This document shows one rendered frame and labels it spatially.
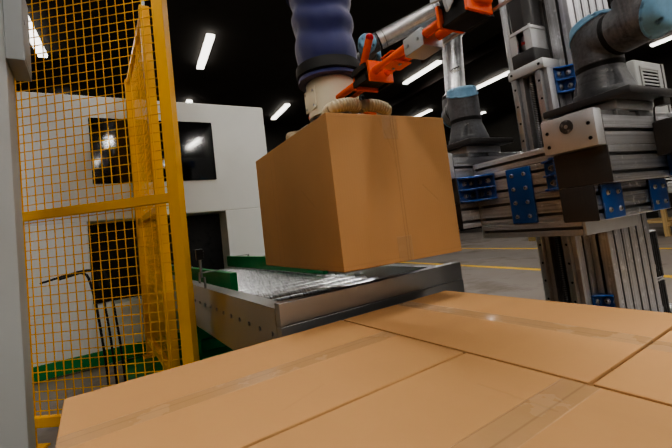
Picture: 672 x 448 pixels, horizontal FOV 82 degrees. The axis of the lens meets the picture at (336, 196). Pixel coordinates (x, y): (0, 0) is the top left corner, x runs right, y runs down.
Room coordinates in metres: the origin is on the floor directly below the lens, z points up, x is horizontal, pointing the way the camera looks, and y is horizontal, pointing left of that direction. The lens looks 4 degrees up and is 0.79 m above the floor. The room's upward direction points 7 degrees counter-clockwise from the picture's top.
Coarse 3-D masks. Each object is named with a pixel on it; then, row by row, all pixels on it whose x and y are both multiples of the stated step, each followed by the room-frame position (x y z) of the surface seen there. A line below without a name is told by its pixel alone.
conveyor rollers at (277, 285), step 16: (240, 272) 2.64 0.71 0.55; (256, 272) 2.52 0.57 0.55; (272, 272) 2.39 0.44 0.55; (288, 272) 2.33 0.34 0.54; (240, 288) 1.90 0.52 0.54; (256, 288) 1.77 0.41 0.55; (272, 288) 1.71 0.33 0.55; (288, 288) 1.65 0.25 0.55; (304, 288) 1.60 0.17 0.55; (320, 288) 1.54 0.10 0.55; (336, 288) 1.56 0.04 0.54
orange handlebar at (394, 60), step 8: (480, 0) 0.73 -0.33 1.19; (488, 0) 0.73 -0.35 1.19; (432, 24) 0.82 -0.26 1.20; (424, 32) 0.84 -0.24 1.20; (432, 32) 0.83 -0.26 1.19; (440, 32) 0.85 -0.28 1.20; (448, 32) 0.84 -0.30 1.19; (400, 48) 0.92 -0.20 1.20; (384, 56) 0.98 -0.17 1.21; (392, 56) 0.95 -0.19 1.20; (400, 56) 0.94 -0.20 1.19; (384, 64) 0.99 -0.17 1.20; (392, 64) 0.97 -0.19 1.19; (400, 64) 0.97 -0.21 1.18; (408, 64) 0.99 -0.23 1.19; (376, 72) 1.03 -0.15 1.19; (384, 72) 1.05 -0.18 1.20; (392, 72) 1.04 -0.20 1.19; (352, 88) 1.13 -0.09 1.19; (336, 96) 1.21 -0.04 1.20; (344, 96) 1.19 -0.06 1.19; (352, 96) 1.21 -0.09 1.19; (368, 112) 1.41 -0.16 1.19
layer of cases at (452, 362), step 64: (384, 320) 0.97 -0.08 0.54; (448, 320) 0.90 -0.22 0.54; (512, 320) 0.84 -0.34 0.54; (576, 320) 0.79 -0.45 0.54; (640, 320) 0.75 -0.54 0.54; (128, 384) 0.73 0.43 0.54; (192, 384) 0.70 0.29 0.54; (256, 384) 0.66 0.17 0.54; (320, 384) 0.63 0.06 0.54; (384, 384) 0.60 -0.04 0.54; (448, 384) 0.57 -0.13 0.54; (512, 384) 0.55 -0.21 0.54; (576, 384) 0.53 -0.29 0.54; (640, 384) 0.51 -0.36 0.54
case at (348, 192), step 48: (288, 144) 1.16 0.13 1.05; (336, 144) 0.95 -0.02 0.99; (384, 144) 1.02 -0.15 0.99; (432, 144) 1.11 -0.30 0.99; (288, 192) 1.20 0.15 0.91; (336, 192) 0.94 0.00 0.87; (384, 192) 1.01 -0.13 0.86; (432, 192) 1.09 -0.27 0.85; (288, 240) 1.24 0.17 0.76; (336, 240) 0.96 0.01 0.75; (384, 240) 1.00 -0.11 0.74; (432, 240) 1.08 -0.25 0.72
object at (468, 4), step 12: (456, 0) 0.76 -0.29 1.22; (468, 0) 0.72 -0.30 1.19; (444, 12) 0.79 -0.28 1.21; (456, 12) 0.76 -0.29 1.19; (468, 12) 0.74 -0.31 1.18; (480, 12) 0.74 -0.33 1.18; (492, 12) 0.75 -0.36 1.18; (444, 24) 0.78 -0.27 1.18; (456, 24) 0.78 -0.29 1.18; (468, 24) 0.79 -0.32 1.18
